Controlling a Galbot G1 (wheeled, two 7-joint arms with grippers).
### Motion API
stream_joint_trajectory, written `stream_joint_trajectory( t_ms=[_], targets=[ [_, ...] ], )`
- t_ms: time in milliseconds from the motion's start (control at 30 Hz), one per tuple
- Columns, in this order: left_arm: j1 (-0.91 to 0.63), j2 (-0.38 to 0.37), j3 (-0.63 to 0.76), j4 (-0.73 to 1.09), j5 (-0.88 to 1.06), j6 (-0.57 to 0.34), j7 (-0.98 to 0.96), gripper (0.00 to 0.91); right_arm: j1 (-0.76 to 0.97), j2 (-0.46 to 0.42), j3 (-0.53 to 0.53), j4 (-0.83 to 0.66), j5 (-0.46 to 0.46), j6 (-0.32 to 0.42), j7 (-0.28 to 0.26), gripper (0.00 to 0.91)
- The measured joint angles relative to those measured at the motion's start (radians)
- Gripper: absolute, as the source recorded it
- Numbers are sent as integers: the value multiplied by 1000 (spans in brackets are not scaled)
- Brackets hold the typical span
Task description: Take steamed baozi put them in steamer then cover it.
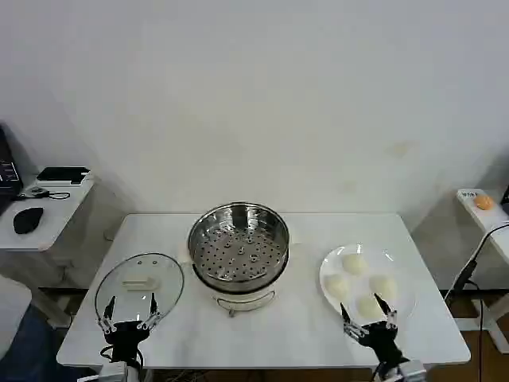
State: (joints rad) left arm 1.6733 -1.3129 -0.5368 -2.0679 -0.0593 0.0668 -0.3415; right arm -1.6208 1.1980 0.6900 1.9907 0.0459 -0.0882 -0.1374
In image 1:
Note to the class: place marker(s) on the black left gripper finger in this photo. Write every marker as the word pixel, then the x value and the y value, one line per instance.
pixel 108 316
pixel 152 308

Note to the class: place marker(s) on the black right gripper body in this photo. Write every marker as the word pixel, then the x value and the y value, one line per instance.
pixel 381 340

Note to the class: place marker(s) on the black flat box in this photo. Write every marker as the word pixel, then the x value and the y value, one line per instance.
pixel 61 174

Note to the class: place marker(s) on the steel perforated steamer basket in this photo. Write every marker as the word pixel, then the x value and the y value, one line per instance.
pixel 238 246

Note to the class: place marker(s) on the white electric cooker base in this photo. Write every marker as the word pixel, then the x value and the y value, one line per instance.
pixel 242 300

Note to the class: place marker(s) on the white desk with crossed legs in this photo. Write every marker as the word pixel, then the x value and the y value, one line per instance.
pixel 489 223

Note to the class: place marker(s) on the black monitor edge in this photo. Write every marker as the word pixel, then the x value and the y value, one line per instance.
pixel 506 197

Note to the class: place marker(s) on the orange ball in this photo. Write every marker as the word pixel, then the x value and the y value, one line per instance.
pixel 484 202

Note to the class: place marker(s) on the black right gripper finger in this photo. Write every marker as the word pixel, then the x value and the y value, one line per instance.
pixel 350 325
pixel 390 316

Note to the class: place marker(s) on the black computer mouse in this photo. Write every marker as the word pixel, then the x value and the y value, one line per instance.
pixel 28 219

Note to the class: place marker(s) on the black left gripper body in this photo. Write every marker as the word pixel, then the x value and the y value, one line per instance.
pixel 126 339

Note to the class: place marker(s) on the white side desk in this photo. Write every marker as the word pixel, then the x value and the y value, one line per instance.
pixel 51 223

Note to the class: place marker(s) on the white steamed bun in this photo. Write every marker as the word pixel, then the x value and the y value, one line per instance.
pixel 384 285
pixel 336 286
pixel 354 263
pixel 366 306

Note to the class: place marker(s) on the white label card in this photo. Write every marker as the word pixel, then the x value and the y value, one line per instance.
pixel 468 194

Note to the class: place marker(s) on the white round plate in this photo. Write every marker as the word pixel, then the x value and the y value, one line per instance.
pixel 374 258

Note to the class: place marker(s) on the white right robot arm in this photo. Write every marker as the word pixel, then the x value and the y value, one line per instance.
pixel 409 372

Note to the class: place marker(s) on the black laptop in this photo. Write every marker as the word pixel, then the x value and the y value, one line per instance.
pixel 8 167

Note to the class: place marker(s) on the round glass lid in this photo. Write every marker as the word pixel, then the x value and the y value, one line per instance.
pixel 139 278

